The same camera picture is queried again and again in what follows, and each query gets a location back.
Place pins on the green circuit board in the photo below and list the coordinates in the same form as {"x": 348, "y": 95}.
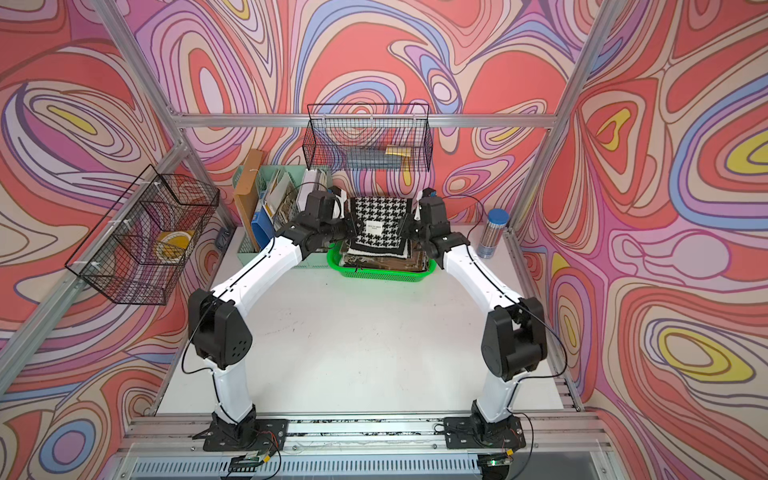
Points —
{"x": 244, "y": 462}

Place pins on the left black wire basket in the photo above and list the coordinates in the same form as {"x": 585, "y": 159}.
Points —
{"x": 118, "y": 261}

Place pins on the magazines in organizer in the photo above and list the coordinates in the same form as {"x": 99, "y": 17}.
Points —
{"x": 280, "y": 197}

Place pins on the white papers stack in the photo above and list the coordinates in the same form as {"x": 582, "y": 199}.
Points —
{"x": 313, "y": 180}

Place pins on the mint green file organizer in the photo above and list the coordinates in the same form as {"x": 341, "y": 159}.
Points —
{"x": 246, "y": 253}

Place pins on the green plastic basket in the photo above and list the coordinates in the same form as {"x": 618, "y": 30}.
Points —
{"x": 334, "y": 256}

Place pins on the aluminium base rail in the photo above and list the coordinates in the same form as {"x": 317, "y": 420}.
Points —
{"x": 559, "y": 445}

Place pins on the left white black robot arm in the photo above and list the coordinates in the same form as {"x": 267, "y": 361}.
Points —
{"x": 219, "y": 333}

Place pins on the black white houndstooth scarf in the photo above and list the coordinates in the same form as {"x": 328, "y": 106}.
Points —
{"x": 378, "y": 223}

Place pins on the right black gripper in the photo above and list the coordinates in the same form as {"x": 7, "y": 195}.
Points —
{"x": 409, "y": 219}

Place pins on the blue folder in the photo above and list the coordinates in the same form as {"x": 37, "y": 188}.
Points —
{"x": 262, "y": 226}

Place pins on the black wire basket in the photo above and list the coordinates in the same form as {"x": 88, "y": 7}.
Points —
{"x": 369, "y": 136}
{"x": 118, "y": 261}

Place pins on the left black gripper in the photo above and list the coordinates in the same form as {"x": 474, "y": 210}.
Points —
{"x": 350, "y": 230}

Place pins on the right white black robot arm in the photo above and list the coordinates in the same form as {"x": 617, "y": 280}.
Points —
{"x": 514, "y": 338}

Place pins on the clear pencil tube blue lid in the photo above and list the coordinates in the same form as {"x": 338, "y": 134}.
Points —
{"x": 496, "y": 223}

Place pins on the brown plaid scarf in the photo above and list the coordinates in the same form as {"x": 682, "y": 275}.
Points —
{"x": 410, "y": 259}

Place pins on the brown cardboard folder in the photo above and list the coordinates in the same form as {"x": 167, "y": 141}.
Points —
{"x": 246, "y": 194}

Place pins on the back black wire basket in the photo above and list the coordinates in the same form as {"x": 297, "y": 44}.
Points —
{"x": 369, "y": 136}

